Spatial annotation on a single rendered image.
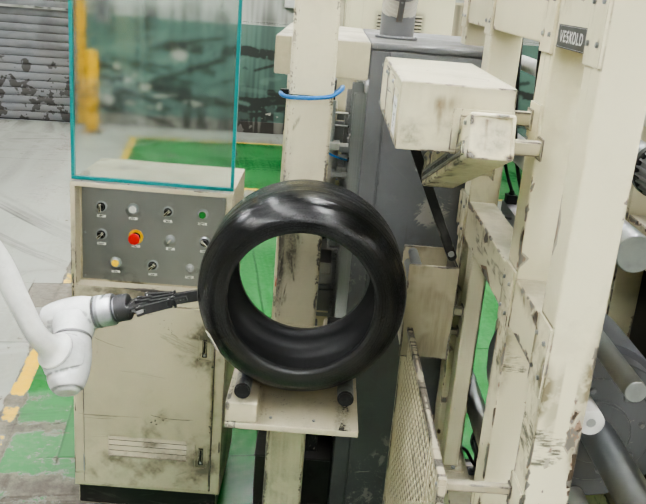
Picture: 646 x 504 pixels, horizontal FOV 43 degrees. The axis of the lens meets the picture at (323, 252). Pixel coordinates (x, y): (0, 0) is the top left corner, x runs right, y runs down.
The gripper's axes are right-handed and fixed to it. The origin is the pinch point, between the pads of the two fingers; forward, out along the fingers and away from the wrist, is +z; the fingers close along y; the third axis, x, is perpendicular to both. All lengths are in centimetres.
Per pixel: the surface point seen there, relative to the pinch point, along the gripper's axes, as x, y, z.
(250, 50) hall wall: -17, 884, -70
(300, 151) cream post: -29, 26, 36
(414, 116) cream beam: -44, -36, 66
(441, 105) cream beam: -45, -36, 72
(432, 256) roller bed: 13, 38, 70
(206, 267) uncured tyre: -10.1, -8.8, 8.9
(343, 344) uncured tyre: 27.1, 12.6, 38.6
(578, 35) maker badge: -55, -50, 97
